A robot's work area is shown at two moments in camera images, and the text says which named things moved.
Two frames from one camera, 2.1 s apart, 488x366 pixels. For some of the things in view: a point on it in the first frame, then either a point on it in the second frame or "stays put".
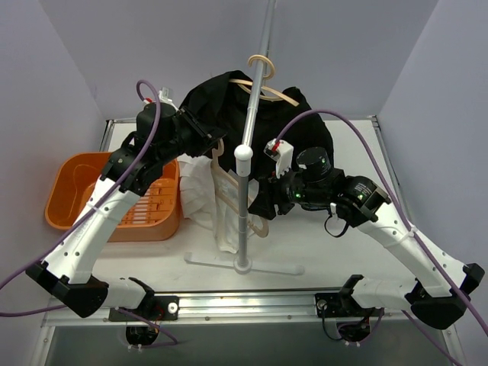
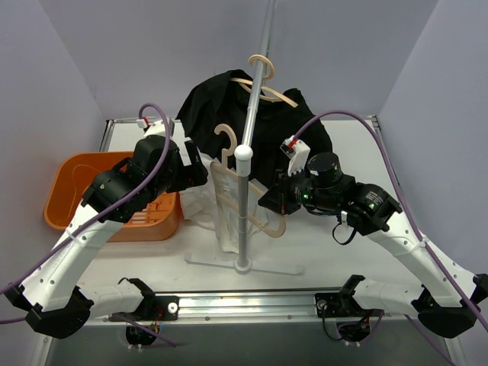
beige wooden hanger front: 216,167 to 252,191
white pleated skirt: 210,199 stays put
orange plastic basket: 72,178 stays put
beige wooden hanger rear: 267,92 stays put
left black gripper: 196,124 to 194,164
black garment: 289,119 stays put
